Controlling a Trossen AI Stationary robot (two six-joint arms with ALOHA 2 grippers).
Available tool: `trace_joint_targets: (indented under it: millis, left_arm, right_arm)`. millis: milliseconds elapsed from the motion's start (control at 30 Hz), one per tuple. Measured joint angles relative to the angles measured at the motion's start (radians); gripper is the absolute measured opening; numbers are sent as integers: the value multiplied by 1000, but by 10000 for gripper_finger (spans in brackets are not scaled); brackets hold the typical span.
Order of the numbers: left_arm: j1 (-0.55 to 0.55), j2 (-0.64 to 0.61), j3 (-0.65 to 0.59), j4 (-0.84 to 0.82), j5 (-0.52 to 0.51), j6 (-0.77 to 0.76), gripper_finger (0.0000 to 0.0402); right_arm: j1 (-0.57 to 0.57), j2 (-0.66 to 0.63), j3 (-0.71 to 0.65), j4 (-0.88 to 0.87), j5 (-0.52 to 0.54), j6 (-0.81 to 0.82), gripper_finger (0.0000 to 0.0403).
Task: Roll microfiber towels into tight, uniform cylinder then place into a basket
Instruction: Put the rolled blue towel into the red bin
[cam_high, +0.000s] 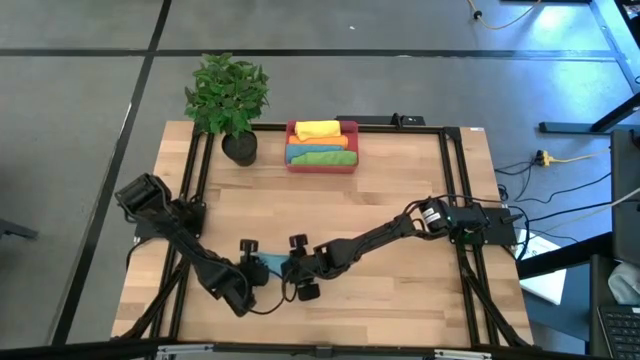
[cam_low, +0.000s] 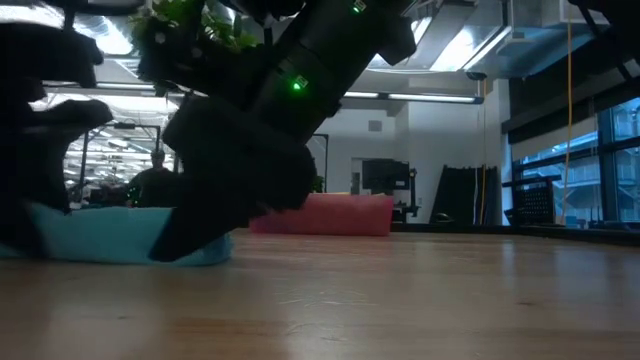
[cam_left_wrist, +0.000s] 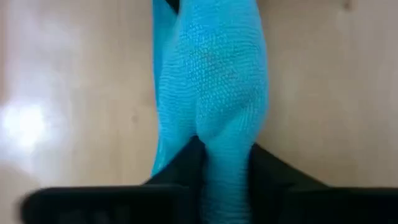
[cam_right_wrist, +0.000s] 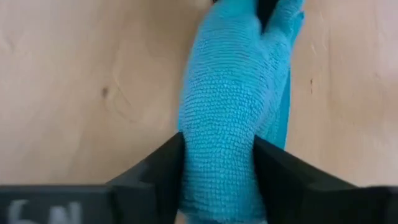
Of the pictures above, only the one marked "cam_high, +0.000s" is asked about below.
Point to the black office desk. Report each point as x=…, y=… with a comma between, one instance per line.
x=600, y=290

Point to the black aluminium table frame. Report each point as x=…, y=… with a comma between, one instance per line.
x=275, y=127

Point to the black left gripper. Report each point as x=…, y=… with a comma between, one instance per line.
x=245, y=282

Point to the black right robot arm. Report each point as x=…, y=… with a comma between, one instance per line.
x=400, y=235

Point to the dark grey stand foot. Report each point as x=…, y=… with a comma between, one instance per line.
x=15, y=230

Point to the orange microfiber towel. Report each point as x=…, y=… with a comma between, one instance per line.
x=320, y=140

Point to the silver aluminium bracket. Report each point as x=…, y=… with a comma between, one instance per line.
x=185, y=349
x=462, y=354

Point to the pink translucent plastic basket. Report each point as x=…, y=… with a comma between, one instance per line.
x=322, y=168

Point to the artificial green potted plant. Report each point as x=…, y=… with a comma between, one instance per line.
x=227, y=97

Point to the black bracket bar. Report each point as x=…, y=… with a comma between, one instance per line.
x=380, y=120

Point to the white flat box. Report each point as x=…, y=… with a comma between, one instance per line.
x=545, y=285

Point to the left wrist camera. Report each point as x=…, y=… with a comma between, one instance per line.
x=257, y=275

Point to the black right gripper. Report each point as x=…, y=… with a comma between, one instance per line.
x=312, y=267

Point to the pale teal cloth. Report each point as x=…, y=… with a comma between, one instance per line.
x=627, y=285

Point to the teal microfiber towel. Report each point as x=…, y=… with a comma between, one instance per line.
x=275, y=261
x=305, y=150

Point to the black computer keyboard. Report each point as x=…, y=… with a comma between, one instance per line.
x=622, y=335

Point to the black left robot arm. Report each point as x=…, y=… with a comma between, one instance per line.
x=175, y=230

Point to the yellow microfiber towel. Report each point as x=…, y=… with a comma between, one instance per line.
x=317, y=129

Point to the green microfiber towel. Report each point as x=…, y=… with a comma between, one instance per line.
x=327, y=158

